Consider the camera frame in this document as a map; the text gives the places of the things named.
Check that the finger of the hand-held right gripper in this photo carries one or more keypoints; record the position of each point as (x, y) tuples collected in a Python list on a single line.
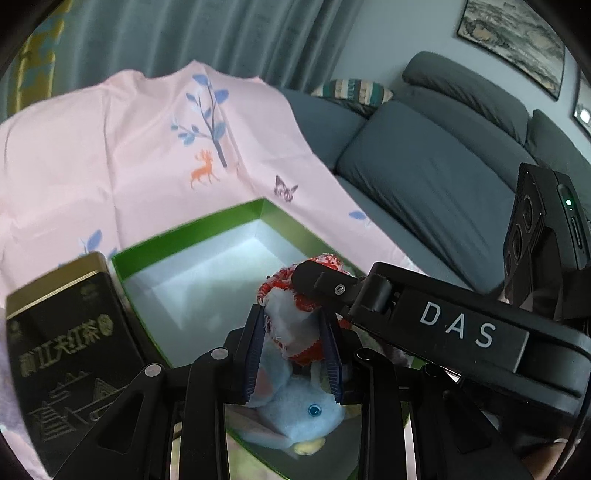
[(323, 286)]

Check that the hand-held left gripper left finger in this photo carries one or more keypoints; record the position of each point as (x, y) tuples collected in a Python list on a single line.
[(254, 350)]

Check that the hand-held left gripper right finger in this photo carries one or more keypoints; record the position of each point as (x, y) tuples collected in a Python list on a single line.
[(332, 364)]

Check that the red white knitted toy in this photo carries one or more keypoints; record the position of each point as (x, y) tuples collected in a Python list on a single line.
[(291, 323)]

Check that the blue grey elephant plush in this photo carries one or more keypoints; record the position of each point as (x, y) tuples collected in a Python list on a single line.
[(295, 415)]

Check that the green cardboard box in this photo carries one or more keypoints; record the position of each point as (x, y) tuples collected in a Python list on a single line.
[(207, 277)]

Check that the person's right forearm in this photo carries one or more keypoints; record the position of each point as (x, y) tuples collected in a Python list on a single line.
[(549, 459)]

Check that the grey sofa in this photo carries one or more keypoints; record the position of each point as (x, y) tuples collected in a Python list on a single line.
[(438, 175)]

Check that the black gold tea tin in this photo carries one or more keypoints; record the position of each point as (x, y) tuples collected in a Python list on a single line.
[(69, 350)]

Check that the striped throw pillow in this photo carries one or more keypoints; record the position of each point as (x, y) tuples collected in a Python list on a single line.
[(355, 90)]

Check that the pink printed bed sheet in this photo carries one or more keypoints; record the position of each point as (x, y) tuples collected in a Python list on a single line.
[(115, 138)]

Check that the grey curtain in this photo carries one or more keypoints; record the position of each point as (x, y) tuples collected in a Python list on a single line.
[(184, 32)]

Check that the framed landscape painting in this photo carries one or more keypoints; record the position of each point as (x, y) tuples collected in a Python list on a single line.
[(512, 37)]

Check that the yellow curtain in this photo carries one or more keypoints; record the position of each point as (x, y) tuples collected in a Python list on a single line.
[(39, 60)]

